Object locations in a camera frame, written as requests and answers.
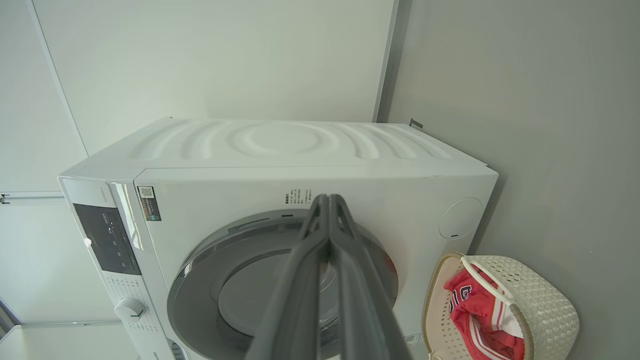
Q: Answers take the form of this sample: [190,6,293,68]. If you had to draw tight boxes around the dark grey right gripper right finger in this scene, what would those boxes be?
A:
[330,194,413,360]

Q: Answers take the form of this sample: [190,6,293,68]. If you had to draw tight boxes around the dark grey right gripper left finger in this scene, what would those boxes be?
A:
[245,194,330,360]

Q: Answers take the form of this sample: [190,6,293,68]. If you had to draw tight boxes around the dark grey glass washer door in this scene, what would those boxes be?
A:
[166,209,399,360]

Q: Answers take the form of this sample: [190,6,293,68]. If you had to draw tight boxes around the red and white basketball jersey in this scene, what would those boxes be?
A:
[444,267,525,346]

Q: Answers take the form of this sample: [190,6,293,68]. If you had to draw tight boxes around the red basketball shorts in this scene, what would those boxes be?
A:
[465,312,526,360]

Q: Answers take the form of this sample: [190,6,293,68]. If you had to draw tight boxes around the white front-load washing machine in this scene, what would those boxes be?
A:
[57,117,499,360]

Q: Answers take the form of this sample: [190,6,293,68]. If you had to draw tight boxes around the cream perforated laundry basket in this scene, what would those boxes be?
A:
[421,251,581,360]

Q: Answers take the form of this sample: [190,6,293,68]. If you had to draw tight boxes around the grey QR code sticker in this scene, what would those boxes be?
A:
[137,186,162,222]

